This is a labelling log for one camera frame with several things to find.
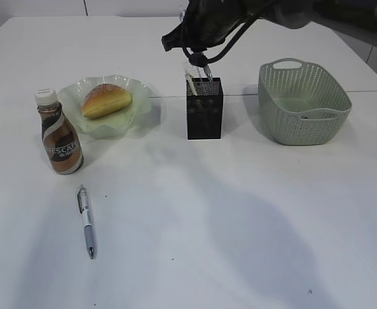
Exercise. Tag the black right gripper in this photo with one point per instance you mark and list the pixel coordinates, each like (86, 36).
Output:
(206, 24)

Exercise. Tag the clear plastic ruler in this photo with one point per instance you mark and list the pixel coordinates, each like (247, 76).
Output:
(191, 70)

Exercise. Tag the beige white ballpoint pen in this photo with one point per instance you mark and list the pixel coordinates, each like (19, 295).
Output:
(191, 84)

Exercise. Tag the blue clear ballpoint pen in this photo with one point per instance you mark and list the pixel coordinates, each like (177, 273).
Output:
(208, 73)

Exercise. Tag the sugared bread roll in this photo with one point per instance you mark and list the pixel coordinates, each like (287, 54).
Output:
(105, 99)

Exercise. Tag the brown Nescafe coffee bottle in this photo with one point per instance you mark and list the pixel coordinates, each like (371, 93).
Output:
(59, 138)

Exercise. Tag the grey white ballpoint pen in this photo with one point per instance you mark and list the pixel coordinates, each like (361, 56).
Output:
(84, 207)

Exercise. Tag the blue black right robot arm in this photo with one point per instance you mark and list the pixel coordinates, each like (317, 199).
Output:
(357, 19)

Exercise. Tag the black mesh pen holder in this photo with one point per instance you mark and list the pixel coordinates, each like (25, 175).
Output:
(204, 111)

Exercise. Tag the green wavy glass plate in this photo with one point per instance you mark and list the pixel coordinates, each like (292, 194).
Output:
(114, 125)

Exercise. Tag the green woven plastic basket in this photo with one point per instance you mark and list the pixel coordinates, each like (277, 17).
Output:
(289, 88)

